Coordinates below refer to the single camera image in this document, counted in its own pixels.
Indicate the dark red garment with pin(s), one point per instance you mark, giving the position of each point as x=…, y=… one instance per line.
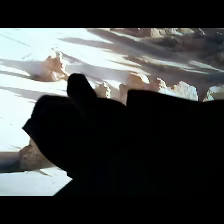
x=133, y=146

